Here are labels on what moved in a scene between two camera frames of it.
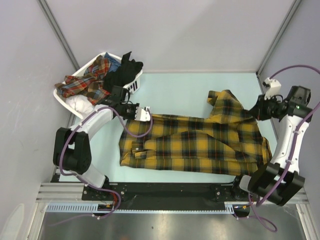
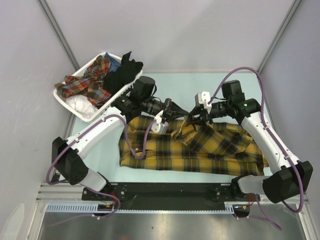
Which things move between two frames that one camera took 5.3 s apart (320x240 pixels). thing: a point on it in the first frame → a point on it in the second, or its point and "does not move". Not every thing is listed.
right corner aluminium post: (278, 37) does not move
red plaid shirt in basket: (90, 84) does not move
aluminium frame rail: (73, 192) does not move
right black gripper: (258, 110) → (203, 116)
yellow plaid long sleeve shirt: (227, 140) does not move
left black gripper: (134, 106) → (172, 111)
